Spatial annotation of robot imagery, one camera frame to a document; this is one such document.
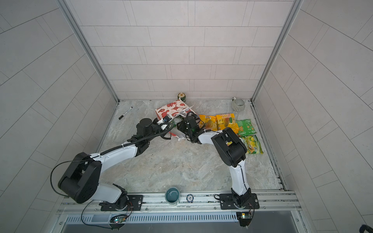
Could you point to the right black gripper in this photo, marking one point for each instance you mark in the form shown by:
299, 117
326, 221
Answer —
182, 126

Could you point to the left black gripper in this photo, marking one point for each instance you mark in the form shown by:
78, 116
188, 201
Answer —
162, 126

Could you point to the green yellow snack packet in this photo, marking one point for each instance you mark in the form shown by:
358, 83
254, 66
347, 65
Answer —
252, 144

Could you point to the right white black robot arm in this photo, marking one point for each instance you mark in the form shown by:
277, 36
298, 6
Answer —
232, 152

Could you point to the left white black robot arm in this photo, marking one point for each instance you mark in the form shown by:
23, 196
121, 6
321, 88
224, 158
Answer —
81, 179

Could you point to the green white drink can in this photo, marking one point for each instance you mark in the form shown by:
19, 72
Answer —
182, 97

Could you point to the black marker pen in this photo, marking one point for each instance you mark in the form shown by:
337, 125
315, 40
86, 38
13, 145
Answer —
122, 116

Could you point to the striped ceramic mug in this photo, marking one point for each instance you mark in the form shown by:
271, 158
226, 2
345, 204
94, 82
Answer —
238, 105

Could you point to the blue white poker chip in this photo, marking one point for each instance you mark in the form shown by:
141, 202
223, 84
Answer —
190, 198

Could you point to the left circuit board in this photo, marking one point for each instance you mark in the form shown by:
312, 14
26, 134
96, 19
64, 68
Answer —
118, 221

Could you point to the circuit board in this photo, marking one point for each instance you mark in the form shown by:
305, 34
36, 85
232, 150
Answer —
118, 221
244, 218

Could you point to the right circuit board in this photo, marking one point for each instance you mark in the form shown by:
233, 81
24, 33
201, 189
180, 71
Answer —
244, 218

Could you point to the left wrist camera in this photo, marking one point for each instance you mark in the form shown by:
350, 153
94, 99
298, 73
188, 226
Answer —
167, 118

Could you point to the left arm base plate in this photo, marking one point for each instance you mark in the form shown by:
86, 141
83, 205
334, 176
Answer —
128, 202

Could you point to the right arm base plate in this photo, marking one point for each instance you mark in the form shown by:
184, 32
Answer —
235, 202

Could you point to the aluminium rail frame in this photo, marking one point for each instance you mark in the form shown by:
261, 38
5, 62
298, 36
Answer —
279, 211

